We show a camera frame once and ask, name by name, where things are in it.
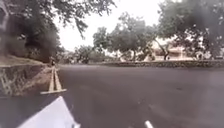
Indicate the row of trees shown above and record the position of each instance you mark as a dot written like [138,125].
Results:
[130,36]

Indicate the grey asphalt road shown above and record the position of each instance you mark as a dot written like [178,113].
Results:
[140,93]

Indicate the rough stone wall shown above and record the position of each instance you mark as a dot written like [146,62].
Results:
[16,79]

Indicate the trees behind stone wall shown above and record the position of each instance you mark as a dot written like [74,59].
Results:
[33,33]

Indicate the low stone kerb wall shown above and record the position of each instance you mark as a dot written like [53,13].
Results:
[173,64]

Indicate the pale building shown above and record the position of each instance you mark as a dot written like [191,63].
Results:
[176,53]

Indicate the pale yellow kerb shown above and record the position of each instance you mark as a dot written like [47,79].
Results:
[51,83]

